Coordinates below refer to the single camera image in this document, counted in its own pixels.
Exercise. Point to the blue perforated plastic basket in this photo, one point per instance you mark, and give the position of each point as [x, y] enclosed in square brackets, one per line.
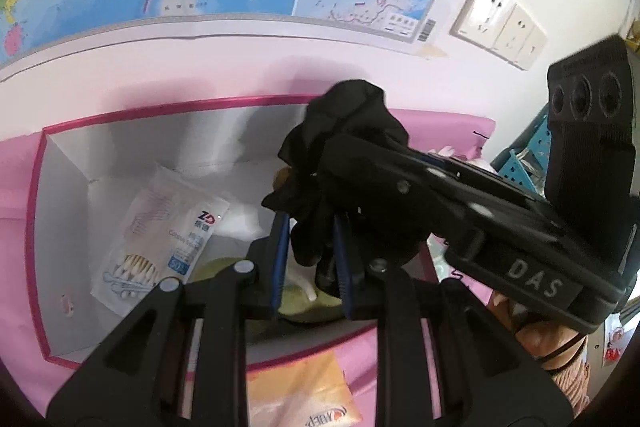
[530, 177]

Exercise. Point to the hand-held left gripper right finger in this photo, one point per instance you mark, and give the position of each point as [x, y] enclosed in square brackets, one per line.
[342, 267]

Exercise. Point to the orange tissue pack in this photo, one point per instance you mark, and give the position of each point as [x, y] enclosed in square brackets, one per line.
[300, 387]

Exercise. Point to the pink cardboard box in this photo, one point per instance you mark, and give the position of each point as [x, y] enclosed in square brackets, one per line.
[100, 147]

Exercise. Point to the person's right hand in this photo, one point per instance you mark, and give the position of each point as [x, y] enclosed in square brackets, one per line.
[540, 342]

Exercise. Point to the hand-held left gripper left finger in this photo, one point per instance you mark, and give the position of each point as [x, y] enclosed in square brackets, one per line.
[280, 257]

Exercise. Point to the green soft cloth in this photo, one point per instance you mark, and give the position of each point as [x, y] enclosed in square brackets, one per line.
[310, 307]

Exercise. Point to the cotton swab packet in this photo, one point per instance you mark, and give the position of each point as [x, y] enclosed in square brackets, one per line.
[150, 232]

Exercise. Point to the black cloth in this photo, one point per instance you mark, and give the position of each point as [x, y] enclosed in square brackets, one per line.
[345, 112]

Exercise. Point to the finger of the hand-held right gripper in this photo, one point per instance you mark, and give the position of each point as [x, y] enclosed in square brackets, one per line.
[475, 181]
[380, 202]

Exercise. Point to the white wall socket panel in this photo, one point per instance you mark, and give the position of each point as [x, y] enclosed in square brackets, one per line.
[522, 38]
[482, 9]

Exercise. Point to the pink printed blanket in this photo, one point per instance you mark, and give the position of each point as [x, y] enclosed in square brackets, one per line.
[15, 217]

